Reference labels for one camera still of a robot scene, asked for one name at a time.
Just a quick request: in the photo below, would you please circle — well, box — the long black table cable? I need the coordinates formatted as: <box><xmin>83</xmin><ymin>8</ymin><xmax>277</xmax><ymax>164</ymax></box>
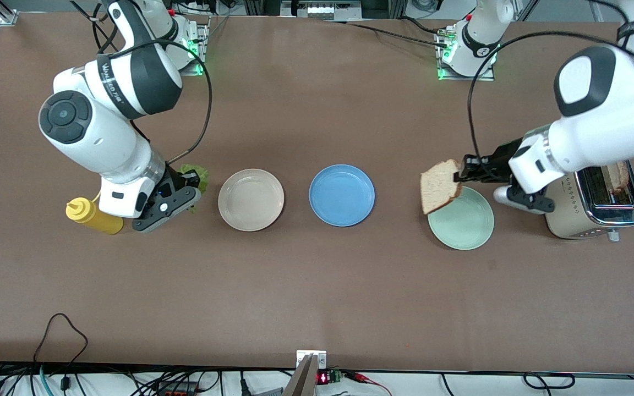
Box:
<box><xmin>317</xmin><ymin>16</ymin><xmax>452</xmax><ymax>50</ymax></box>

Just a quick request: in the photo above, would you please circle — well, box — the blue round plate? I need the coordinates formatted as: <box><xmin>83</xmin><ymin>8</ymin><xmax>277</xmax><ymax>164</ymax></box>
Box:
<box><xmin>309</xmin><ymin>164</ymin><xmax>376</xmax><ymax>227</ymax></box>

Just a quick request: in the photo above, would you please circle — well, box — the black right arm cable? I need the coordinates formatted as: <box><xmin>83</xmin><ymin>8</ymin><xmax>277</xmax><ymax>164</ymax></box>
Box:
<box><xmin>69</xmin><ymin>0</ymin><xmax>213</xmax><ymax>164</ymax></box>

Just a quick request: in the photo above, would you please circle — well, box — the red clip lead wire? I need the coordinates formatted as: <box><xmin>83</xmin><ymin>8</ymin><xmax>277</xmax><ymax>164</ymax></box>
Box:
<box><xmin>343</xmin><ymin>371</ymin><xmax>393</xmax><ymax>396</ymax></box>

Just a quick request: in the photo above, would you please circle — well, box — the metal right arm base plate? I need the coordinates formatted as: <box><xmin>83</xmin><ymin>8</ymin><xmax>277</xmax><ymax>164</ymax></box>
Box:
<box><xmin>177</xmin><ymin>15</ymin><xmax>211</xmax><ymax>76</ymax></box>

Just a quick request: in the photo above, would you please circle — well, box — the small metal edge bracket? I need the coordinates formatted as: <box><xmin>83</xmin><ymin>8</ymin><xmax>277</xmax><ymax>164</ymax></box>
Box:
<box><xmin>296</xmin><ymin>350</ymin><xmax>327</xmax><ymax>370</ymax></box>

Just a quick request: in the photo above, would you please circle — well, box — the grey metal bar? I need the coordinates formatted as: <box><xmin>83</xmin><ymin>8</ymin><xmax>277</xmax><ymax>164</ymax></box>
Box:
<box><xmin>283</xmin><ymin>354</ymin><xmax>318</xmax><ymax>396</ymax></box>

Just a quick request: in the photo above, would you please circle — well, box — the green lettuce leaf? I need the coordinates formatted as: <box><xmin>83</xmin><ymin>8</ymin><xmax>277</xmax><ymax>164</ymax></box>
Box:
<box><xmin>179</xmin><ymin>163</ymin><xmax>211</xmax><ymax>214</ymax></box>

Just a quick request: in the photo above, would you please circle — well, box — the beige chrome toaster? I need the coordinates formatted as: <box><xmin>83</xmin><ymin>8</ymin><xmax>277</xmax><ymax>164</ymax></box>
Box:
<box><xmin>543</xmin><ymin>159</ymin><xmax>634</xmax><ymax>241</ymax></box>

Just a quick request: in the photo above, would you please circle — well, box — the yellow mustard squeeze bottle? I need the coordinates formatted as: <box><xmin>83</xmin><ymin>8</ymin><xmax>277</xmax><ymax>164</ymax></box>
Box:
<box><xmin>65</xmin><ymin>194</ymin><xmax>124</xmax><ymax>235</ymax></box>

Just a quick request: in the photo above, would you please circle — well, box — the mint green round plate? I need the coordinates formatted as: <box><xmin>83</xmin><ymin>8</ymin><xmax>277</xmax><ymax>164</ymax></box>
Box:
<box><xmin>427</xmin><ymin>185</ymin><xmax>495</xmax><ymax>251</ymax></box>

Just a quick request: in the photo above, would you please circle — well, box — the thin black looped cable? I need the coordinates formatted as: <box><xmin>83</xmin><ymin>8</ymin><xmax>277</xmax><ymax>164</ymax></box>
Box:
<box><xmin>32</xmin><ymin>312</ymin><xmax>90</xmax><ymax>392</ymax></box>

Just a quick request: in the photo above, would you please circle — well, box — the beige round plate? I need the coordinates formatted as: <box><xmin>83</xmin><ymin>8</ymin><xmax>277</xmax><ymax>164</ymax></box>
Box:
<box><xmin>218</xmin><ymin>168</ymin><xmax>285</xmax><ymax>232</ymax></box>

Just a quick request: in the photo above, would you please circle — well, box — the short black curved cable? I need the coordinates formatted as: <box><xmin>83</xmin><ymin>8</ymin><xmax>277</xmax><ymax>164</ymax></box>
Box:
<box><xmin>400</xmin><ymin>15</ymin><xmax>444</xmax><ymax>36</ymax></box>

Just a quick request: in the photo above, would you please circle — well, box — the brown bread slice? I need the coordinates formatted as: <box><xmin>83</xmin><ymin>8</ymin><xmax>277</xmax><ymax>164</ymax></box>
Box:
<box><xmin>420</xmin><ymin>159</ymin><xmax>464</xmax><ymax>216</ymax></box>
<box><xmin>606</xmin><ymin>161</ymin><xmax>631</xmax><ymax>191</ymax></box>

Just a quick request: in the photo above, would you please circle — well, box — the black control box with lights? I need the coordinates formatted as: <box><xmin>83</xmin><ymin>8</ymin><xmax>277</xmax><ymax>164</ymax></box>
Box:
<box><xmin>281</xmin><ymin>0</ymin><xmax>363</xmax><ymax>20</ymax></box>

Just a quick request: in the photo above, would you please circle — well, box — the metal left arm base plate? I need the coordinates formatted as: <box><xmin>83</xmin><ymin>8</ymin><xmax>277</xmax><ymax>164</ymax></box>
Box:
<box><xmin>436</xmin><ymin>25</ymin><xmax>496</xmax><ymax>82</ymax></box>

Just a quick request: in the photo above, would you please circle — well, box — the teal cable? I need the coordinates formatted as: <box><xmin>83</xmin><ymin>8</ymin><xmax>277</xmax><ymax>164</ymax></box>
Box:
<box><xmin>38</xmin><ymin>364</ymin><xmax>54</xmax><ymax>396</ymax></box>

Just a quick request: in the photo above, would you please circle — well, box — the black oval cable loop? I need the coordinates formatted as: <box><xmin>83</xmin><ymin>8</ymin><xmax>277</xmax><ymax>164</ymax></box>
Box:
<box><xmin>522</xmin><ymin>372</ymin><xmax>576</xmax><ymax>390</ymax></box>

